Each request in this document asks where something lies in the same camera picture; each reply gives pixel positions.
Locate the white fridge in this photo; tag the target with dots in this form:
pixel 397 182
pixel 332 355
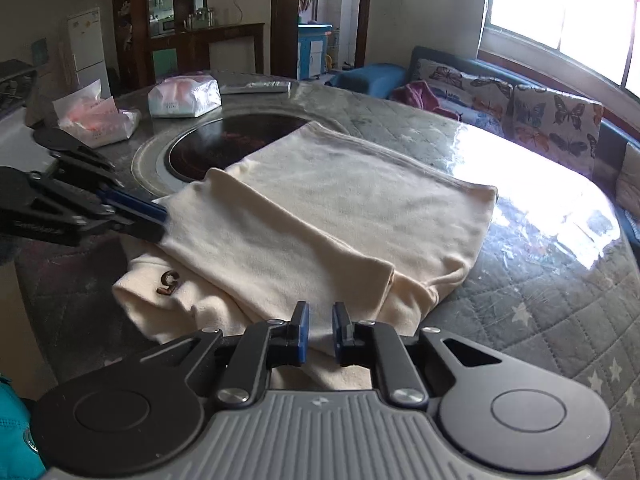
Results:
pixel 87 50

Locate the blue and white cabinet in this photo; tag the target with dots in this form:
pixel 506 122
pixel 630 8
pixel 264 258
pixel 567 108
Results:
pixel 312 50

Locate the grey plain pillow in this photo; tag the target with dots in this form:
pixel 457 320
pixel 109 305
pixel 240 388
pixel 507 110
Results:
pixel 631 180

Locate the blue sofa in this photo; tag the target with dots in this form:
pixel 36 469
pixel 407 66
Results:
pixel 370 77

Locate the dark wooden cabinet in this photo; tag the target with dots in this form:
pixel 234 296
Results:
pixel 132 25

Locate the magenta cloth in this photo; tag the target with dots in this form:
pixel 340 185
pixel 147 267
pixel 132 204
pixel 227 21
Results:
pixel 420 97

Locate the teal garment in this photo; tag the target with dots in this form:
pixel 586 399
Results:
pixel 17 435

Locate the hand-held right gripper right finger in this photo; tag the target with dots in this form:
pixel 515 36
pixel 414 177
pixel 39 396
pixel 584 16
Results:
pixel 342 335

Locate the window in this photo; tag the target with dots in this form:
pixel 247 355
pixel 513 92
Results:
pixel 575 5

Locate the upright butterfly print pillow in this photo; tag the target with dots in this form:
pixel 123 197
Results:
pixel 555 125

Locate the cream knit garment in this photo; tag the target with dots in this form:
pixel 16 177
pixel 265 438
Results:
pixel 340 210

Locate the flat butterfly print pillow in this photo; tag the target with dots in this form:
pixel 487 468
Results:
pixel 465 95

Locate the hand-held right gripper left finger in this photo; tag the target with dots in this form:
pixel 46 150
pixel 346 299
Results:
pixel 300 335

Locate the dark wooden counter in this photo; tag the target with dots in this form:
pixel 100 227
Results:
pixel 210 42

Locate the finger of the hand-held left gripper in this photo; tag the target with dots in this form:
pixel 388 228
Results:
pixel 142 232
pixel 140 207

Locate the white plastic bag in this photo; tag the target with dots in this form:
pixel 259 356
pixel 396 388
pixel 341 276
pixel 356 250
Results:
pixel 185 97

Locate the clear crumpled plastic bag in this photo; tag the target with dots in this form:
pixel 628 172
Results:
pixel 95 120

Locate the dark wooden door frame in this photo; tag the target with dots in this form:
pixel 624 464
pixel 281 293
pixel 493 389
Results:
pixel 285 20

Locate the round black cooktop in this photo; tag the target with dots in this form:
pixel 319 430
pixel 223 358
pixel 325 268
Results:
pixel 230 140

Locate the glass jars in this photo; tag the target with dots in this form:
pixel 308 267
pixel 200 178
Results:
pixel 202 19

